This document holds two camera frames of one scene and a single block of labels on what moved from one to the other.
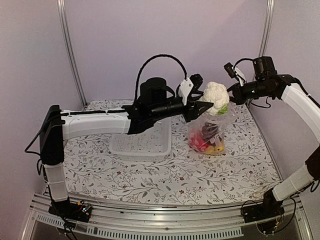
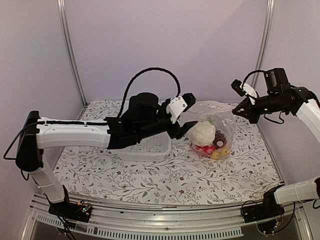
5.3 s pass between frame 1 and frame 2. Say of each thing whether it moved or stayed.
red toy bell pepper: moved
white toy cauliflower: moved
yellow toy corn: moved
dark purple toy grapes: moved
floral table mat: stayed
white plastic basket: stayed
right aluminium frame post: stayed
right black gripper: moved
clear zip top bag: moved
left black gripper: moved
